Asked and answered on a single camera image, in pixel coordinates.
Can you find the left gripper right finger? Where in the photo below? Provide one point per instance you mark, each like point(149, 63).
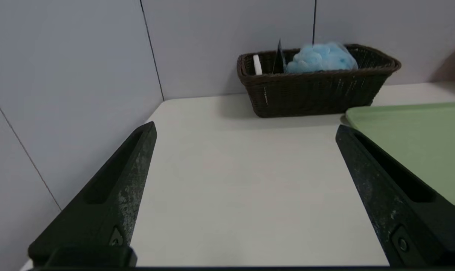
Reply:
point(400, 210)

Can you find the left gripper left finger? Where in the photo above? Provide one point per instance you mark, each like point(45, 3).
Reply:
point(107, 203)

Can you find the blue mesh bath sponge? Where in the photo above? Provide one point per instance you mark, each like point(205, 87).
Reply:
point(321, 58)

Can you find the black cosmetic tube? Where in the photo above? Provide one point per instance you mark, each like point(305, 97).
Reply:
point(279, 58)

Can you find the white marker pen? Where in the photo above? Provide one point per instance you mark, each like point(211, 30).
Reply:
point(257, 64)

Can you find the dark brown wicker basket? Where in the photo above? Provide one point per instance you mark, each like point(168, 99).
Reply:
point(318, 90)

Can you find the green plastic tray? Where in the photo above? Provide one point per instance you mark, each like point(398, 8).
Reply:
point(419, 143)

